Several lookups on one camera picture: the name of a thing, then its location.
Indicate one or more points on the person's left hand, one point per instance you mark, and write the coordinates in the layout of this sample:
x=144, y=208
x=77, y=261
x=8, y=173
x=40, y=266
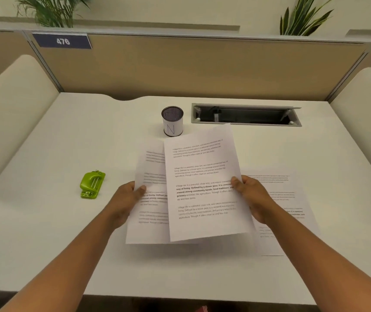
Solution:
x=124, y=201

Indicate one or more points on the person's right hand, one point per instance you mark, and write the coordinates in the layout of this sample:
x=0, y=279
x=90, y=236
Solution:
x=257, y=199

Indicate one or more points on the person's left thumb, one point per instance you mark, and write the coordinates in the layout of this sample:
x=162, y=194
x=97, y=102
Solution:
x=139, y=191

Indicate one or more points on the person's right thumb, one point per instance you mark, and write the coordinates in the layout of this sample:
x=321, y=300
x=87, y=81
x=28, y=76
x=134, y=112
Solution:
x=237, y=184

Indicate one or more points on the printed white paper sheet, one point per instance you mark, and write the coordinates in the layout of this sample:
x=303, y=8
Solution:
x=149, y=191
x=201, y=185
x=286, y=211

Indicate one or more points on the person's left forearm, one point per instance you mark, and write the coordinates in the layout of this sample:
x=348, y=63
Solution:
x=62, y=260

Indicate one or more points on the person's right forearm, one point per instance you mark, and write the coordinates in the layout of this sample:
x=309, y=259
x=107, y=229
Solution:
x=325, y=256

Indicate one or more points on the green hole punch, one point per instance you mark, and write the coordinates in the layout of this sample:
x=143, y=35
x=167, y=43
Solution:
x=92, y=185

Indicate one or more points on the mesh pen holder white label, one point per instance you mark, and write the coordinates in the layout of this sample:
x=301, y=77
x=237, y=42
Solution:
x=172, y=121

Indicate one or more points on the beige desk partition panel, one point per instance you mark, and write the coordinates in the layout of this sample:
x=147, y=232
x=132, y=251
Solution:
x=185, y=64

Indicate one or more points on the cream side divider panel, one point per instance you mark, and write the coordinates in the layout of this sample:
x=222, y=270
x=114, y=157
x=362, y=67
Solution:
x=366, y=113
x=8, y=120

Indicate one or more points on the blue number sign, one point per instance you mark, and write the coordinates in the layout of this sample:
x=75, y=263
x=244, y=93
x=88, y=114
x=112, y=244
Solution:
x=62, y=41

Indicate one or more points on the spiky green snake plant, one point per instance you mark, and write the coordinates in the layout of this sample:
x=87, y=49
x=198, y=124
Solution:
x=302, y=17

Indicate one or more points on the feathery green plant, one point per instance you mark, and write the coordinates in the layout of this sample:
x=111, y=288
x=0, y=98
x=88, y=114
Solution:
x=50, y=9

